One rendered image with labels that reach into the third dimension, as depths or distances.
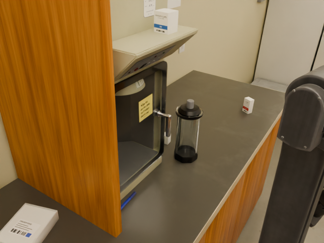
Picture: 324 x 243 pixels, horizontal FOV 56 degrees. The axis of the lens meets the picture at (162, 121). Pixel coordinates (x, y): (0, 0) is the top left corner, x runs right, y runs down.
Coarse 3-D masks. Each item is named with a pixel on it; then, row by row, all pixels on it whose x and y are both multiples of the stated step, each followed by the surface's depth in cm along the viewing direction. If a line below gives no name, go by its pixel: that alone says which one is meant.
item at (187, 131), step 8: (176, 112) 120; (184, 120) 119; (192, 120) 118; (184, 128) 120; (192, 128) 120; (176, 136) 126; (184, 136) 122; (192, 136) 122; (176, 144) 127; (184, 144) 124; (192, 144) 124; (176, 152) 129; (184, 152) 126; (192, 152) 127
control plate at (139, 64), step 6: (168, 48) 87; (156, 54) 84; (162, 54) 91; (144, 60) 80; (150, 60) 87; (156, 60) 93; (138, 66) 83; (144, 66) 89; (126, 72) 80; (132, 72) 85; (120, 78) 82
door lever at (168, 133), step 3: (159, 111) 110; (159, 114) 110; (162, 114) 110; (165, 114) 109; (168, 114) 109; (165, 117) 109; (168, 117) 108; (171, 117) 108; (168, 120) 109; (168, 123) 109; (168, 126) 110; (168, 129) 111; (165, 132) 112; (168, 132) 111; (165, 135) 113; (168, 135) 112
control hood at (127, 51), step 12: (132, 36) 84; (144, 36) 85; (156, 36) 85; (168, 36) 86; (180, 36) 87; (192, 36) 96; (120, 48) 75; (132, 48) 75; (144, 48) 75; (156, 48) 78; (120, 60) 74; (132, 60) 73; (120, 72) 77
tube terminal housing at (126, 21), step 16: (112, 0) 76; (128, 0) 81; (160, 0) 93; (112, 16) 77; (128, 16) 83; (112, 32) 79; (128, 32) 85; (160, 160) 127; (144, 176) 119; (128, 192) 112
